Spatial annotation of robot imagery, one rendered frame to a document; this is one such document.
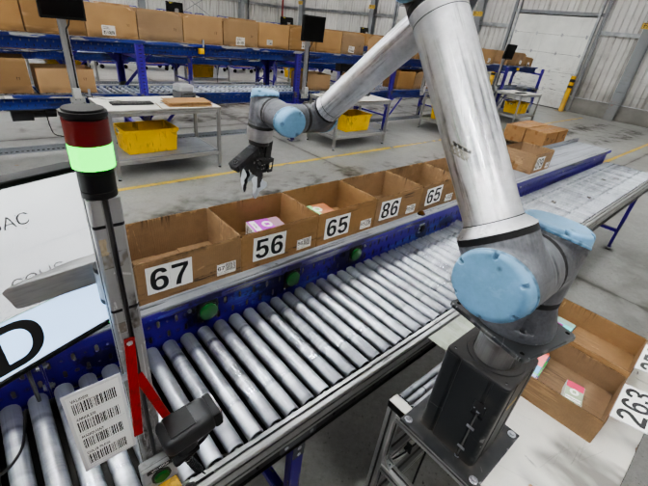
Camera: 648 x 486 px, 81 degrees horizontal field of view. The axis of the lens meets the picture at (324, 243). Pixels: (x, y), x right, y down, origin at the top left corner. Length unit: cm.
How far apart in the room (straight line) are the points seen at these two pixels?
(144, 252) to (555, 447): 159
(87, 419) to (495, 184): 81
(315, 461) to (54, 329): 152
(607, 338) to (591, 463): 67
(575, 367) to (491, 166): 114
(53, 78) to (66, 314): 484
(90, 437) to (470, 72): 92
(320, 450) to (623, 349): 140
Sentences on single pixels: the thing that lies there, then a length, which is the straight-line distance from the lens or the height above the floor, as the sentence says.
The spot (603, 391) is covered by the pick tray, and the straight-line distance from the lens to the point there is 176.
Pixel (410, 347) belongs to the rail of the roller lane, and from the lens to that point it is 155.
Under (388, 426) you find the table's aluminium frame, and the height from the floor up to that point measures 64.
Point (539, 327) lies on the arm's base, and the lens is 99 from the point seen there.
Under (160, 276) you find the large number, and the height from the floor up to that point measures 98.
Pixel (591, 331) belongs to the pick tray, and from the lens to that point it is 203.
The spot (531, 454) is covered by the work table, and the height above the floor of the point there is 75.
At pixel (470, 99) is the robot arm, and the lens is 78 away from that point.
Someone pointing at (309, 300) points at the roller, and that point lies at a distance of 166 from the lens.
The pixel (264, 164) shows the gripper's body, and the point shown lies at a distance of 140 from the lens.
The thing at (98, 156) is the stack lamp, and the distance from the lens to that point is 55.
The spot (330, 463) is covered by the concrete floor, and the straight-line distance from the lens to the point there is 206.
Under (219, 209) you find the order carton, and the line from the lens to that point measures 174.
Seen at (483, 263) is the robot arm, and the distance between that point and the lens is 73.
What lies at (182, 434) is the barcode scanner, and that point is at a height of 108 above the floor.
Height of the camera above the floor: 177
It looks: 30 degrees down
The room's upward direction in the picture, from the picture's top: 7 degrees clockwise
